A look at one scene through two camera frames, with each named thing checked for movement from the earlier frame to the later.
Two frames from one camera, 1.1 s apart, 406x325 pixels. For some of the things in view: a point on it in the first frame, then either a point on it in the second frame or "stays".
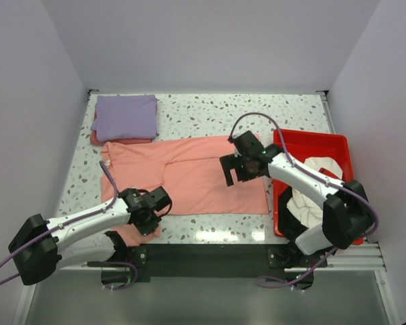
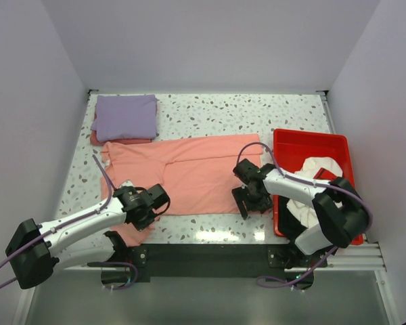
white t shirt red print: (308, 210) stays
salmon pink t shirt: (189, 169) stays
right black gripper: (231, 161) to (263, 205)
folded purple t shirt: (133, 116) stays
